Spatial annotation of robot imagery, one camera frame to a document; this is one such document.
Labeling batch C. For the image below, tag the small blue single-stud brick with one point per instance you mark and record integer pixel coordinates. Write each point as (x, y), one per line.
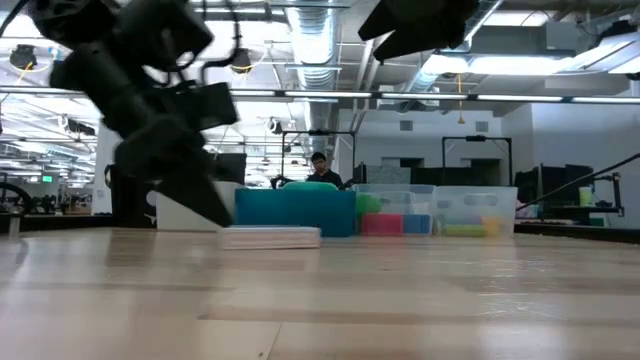
(417, 224)

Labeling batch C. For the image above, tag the dark blue plastic bin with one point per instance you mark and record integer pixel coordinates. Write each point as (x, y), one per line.
(295, 212)

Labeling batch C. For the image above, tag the pale green cup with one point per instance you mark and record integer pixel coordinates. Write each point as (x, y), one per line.
(586, 196)

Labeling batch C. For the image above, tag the dark background monitor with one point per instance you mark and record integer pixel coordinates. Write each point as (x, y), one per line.
(232, 167)

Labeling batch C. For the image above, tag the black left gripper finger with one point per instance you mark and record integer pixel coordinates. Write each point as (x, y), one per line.
(200, 197)

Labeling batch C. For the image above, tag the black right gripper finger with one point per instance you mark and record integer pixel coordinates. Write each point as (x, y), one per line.
(380, 22)
(400, 50)

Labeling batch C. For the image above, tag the green stepped toy brick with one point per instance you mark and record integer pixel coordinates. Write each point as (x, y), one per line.
(367, 204)

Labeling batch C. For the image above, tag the black cup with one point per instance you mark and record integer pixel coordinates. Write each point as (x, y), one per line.
(130, 200)

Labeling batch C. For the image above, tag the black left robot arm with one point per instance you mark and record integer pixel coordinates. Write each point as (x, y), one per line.
(100, 50)

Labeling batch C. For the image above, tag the black ceiling device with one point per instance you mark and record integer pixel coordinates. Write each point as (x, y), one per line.
(23, 56)
(242, 61)

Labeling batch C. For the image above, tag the large red toy brick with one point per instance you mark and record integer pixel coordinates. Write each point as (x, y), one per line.
(382, 225)

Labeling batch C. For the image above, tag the silver ventilation duct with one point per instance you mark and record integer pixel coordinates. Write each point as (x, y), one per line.
(315, 50)

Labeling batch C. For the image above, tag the clear plastic bin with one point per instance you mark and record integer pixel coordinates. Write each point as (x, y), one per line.
(400, 197)
(502, 210)

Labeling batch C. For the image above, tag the yellow studded toy brick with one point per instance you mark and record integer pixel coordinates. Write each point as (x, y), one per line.
(492, 226)

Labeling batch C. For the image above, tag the black background rig frame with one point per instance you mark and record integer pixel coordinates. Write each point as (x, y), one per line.
(475, 138)

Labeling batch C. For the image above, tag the white plastic bin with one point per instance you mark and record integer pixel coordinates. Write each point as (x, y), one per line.
(172, 217)

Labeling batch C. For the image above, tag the person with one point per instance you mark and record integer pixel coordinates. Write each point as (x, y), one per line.
(324, 172)

